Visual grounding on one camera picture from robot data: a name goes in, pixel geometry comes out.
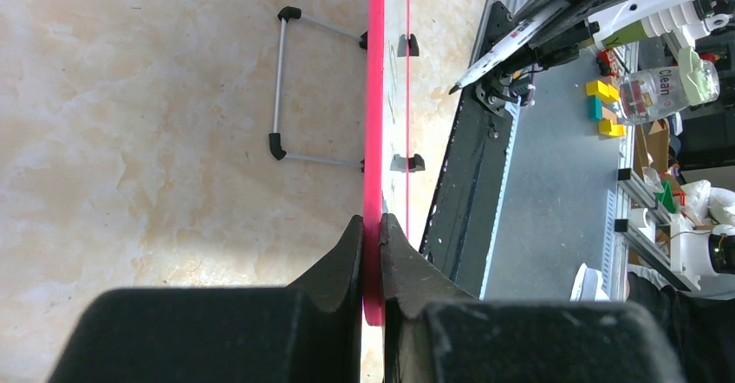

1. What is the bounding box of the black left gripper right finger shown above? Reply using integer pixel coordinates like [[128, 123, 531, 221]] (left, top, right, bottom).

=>
[[380, 214, 685, 382]]

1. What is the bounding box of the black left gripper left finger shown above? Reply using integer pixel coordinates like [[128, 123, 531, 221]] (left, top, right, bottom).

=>
[[50, 216, 363, 382]]

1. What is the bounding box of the red framed whiteboard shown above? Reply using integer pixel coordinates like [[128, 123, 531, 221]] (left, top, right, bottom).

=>
[[362, 0, 425, 327]]

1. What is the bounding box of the white whiteboard marker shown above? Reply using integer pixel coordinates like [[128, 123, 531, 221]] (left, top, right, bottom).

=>
[[448, 0, 571, 94]]

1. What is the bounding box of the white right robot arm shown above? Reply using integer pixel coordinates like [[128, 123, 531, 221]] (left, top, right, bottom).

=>
[[498, 0, 734, 75]]

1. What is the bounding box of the white paper cup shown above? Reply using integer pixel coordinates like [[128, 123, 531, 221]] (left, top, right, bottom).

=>
[[570, 263, 611, 302]]

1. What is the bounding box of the green toy cone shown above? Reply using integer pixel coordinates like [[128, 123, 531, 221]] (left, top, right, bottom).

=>
[[654, 181, 678, 214]]

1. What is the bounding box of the teal toy block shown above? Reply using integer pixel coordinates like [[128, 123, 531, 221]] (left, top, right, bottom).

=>
[[588, 95, 603, 121]]

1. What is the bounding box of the yellow toy block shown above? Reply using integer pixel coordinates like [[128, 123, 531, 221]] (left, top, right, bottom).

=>
[[585, 80, 627, 138]]

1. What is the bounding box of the clear plastic Clean bottle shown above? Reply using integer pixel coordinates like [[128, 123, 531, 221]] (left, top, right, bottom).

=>
[[615, 60, 720, 126]]

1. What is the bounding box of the white cable duct rail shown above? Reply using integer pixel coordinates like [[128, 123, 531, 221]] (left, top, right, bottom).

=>
[[479, 102, 520, 300]]

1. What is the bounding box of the aluminium frame rail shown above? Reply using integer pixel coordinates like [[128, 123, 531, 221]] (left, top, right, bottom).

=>
[[614, 168, 699, 291]]

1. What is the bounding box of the grey wire whiteboard stand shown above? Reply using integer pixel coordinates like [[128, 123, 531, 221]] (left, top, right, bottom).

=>
[[267, 5, 368, 173]]

